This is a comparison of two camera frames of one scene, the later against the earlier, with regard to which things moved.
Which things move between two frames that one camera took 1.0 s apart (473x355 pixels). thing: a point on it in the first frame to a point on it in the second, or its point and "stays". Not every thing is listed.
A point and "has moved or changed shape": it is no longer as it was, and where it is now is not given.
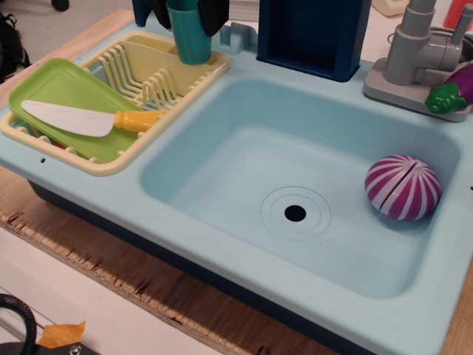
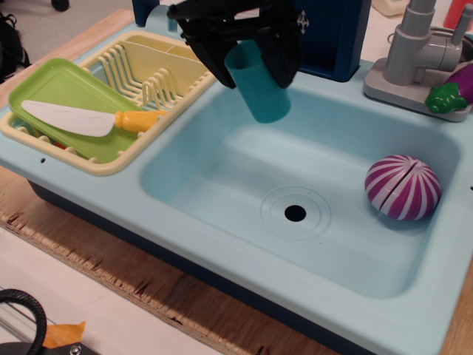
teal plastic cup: [193, 43] has moved or changed shape
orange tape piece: [56, 336] stays
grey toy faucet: [415, 59] stays
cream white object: [390, 7] stays
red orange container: [454, 12] stays
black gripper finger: [214, 14] to [281, 48]
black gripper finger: [161, 10] to [211, 42]
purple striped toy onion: [403, 187] stays
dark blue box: [324, 37] stays
